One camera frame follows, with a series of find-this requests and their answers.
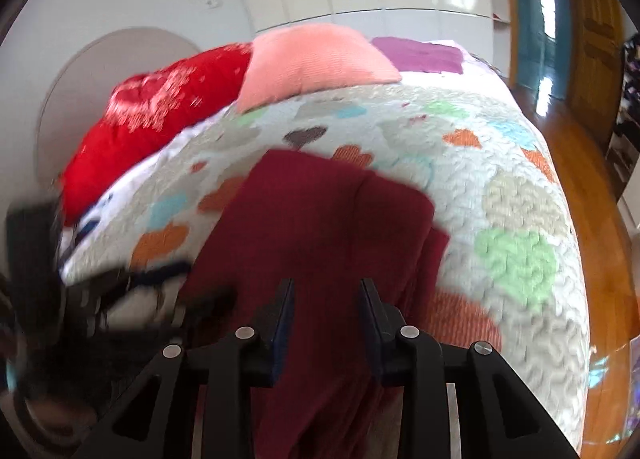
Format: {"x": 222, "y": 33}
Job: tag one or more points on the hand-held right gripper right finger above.
{"x": 372, "y": 334}

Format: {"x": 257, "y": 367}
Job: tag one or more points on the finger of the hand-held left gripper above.
{"x": 150, "y": 276}
{"x": 210, "y": 301}

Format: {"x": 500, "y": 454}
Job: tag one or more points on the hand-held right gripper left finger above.
{"x": 280, "y": 334}

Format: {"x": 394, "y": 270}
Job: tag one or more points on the dark red knit garment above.
{"x": 325, "y": 219}

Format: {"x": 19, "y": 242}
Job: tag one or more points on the blue printed white sheet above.
{"x": 92, "y": 226}

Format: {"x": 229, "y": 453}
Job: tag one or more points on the heart patterned quilt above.
{"x": 500, "y": 219}

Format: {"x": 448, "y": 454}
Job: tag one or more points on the round grey headboard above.
{"x": 90, "y": 74}

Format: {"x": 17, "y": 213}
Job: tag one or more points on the salmon pink pillow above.
{"x": 310, "y": 64}

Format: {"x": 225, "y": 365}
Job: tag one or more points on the white bed sheet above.
{"x": 480, "y": 77}

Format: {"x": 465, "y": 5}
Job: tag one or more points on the purple pillow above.
{"x": 420, "y": 54}

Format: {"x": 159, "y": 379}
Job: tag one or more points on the white cabinet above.
{"x": 632, "y": 209}

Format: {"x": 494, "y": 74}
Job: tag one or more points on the wooden door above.
{"x": 595, "y": 39}

